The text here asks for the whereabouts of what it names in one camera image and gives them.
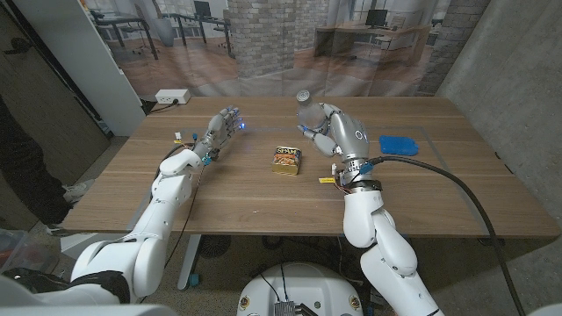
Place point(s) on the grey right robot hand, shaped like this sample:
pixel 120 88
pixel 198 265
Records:
pixel 351 138

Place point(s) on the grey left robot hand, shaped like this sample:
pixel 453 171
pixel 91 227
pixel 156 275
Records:
pixel 217 131

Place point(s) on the clear plastic water bottle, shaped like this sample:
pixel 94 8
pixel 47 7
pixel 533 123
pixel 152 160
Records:
pixel 309 116

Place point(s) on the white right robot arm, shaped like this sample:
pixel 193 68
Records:
pixel 364 215

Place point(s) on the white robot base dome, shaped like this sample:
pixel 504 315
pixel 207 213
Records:
pixel 300 287

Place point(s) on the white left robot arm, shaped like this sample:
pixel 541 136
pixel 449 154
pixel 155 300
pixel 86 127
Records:
pixel 158 215

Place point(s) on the spam can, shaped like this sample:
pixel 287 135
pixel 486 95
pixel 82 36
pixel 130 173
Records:
pixel 286 160

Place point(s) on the white power strip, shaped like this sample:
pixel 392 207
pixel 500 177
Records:
pixel 172 96

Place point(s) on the printed office backdrop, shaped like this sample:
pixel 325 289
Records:
pixel 272 44

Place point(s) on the black round floor grille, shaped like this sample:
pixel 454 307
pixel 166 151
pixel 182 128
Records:
pixel 215 246

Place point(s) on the grey table leg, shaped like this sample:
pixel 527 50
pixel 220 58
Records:
pixel 189 267

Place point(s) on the white leaning panel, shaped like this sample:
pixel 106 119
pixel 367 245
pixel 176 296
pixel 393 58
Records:
pixel 88 66

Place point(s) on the person in dark trousers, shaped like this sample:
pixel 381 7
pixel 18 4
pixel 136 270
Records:
pixel 26 188

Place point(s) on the clear plastic storage bin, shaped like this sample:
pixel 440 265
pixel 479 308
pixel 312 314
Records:
pixel 26 252

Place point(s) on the black bag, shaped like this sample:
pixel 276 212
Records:
pixel 39 281

